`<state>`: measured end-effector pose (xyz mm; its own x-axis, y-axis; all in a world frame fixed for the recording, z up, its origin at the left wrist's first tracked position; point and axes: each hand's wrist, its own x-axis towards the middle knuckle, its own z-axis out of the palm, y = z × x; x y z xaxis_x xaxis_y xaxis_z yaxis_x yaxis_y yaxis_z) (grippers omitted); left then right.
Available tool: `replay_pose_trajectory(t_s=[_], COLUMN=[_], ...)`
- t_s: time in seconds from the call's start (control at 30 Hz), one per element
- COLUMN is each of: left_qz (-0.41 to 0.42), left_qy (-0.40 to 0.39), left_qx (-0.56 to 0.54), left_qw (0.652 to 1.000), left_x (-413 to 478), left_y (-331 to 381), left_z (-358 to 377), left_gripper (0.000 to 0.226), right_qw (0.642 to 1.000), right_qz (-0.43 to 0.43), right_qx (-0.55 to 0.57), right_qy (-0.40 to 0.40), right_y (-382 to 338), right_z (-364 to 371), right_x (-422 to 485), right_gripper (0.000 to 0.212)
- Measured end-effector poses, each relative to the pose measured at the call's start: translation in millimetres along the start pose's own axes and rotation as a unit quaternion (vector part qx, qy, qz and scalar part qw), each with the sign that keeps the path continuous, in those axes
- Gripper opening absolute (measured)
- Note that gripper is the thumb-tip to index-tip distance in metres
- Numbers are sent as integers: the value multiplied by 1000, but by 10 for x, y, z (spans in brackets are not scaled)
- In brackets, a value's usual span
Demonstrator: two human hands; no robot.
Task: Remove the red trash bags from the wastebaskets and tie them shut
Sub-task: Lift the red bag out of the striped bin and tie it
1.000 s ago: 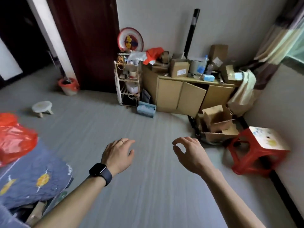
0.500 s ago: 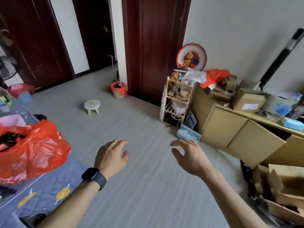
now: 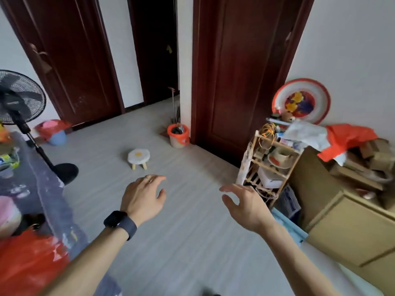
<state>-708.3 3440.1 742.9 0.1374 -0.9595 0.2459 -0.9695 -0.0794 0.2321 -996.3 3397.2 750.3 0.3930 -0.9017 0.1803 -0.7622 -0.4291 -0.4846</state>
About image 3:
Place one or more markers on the dark smartwatch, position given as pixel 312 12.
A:
pixel 122 223

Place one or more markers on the person's left thumb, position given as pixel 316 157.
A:
pixel 161 194

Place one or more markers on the person's right forearm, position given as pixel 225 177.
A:
pixel 293 262

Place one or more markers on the white plastic bag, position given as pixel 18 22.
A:
pixel 305 134

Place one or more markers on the person's right hand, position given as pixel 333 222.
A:
pixel 251 209

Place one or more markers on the large red plastic bag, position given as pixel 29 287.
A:
pixel 27 265

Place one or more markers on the orange and white bucket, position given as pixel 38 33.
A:
pixel 179 139

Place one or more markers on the pink round object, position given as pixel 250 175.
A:
pixel 7 215

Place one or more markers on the green yellow packet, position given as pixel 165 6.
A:
pixel 8 159

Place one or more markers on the large cardboard box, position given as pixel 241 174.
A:
pixel 336 218

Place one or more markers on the small wooden shelf rack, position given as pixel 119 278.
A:
pixel 256 169

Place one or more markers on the person's left forearm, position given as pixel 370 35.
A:
pixel 89 263

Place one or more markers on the light blue flat box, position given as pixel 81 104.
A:
pixel 291 229

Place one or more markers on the blue trash bin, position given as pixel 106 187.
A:
pixel 58 139

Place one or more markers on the pink bin bag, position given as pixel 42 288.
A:
pixel 51 126

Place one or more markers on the round red white tray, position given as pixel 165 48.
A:
pixel 301 101

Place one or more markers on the person's right thumb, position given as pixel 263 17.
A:
pixel 228 202

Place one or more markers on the white ceramic bowl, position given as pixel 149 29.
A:
pixel 281 157

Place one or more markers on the dark open wooden door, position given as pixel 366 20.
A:
pixel 154 49

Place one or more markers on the blue printed box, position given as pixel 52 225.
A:
pixel 288 201

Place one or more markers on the small white egg stool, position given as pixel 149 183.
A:
pixel 139 156

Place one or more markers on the person's left hand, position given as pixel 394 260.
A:
pixel 140 198

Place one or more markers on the grey blue table cover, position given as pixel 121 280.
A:
pixel 40 188

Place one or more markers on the black standing fan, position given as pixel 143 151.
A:
pixel 18 101

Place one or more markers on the dark red wooden door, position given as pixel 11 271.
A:
pixel 68 58

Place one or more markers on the wide dark red door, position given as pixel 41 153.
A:
pixel 240 73

